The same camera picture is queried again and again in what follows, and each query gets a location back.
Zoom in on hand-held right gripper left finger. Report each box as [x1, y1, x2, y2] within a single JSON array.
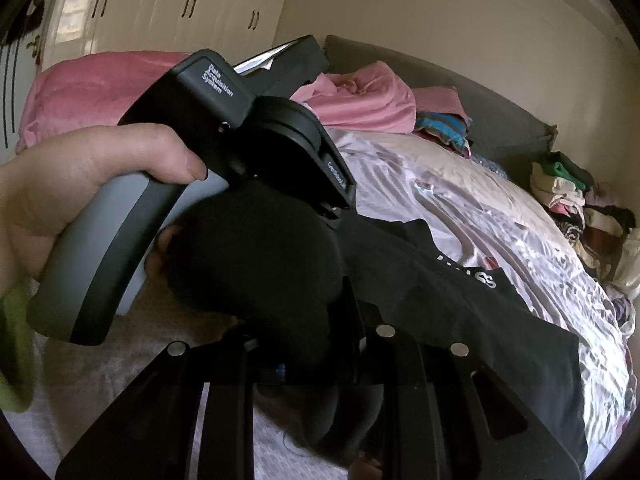
[[55, 337, 288, 480]]

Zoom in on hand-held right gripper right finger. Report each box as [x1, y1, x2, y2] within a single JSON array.
[[345, 280, 586, 480]]

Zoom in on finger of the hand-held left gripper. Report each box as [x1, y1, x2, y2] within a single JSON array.
[[310, 127, 359, 223]]

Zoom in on black garment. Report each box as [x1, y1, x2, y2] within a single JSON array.
[[145, 180, 588, 471]]

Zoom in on stack of striped clothes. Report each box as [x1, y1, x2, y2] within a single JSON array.
[[412, 110, 473, 158]]

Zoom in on pile of assorted clothes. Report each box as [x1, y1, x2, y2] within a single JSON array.
[[530, 152, 640, 336]]

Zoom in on person's left hand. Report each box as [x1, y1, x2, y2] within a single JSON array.
[[0, 124, 208, 291]]

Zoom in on crumpled pink garment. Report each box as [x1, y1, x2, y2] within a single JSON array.
[[290, 60, 418, 133]]

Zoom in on folded pink cloth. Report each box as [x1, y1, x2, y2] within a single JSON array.
[[410, 85, 473, 121]]

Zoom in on pink fleece blanket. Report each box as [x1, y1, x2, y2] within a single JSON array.
[[15, 50, 201, 156]]

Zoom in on white grey patterned bedsheet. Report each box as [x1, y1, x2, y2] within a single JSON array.
[[325, 127, 636, 466]]

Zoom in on grey headboard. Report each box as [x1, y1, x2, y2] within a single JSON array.
[[322, 35, 558, 166]]

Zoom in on dark hanging cloth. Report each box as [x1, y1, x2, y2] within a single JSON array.
[[10, 0, 46, 46]]

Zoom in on white wardrobe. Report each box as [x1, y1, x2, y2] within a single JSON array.
[[0, 0, 301, 151]]

